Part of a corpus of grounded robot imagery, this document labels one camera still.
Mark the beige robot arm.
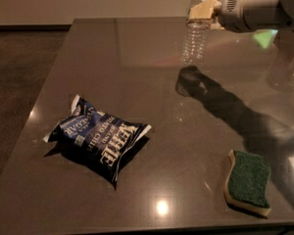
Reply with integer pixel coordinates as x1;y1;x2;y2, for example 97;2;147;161
187;0;294;32

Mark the clear plastic water bottle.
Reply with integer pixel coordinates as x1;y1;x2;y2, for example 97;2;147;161
181;0;209;65

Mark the green yellow sponge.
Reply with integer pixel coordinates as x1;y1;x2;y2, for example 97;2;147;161
224;150;270;217

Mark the blue potato chip bag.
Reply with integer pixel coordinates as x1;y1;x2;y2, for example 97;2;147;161
44;95;152;184

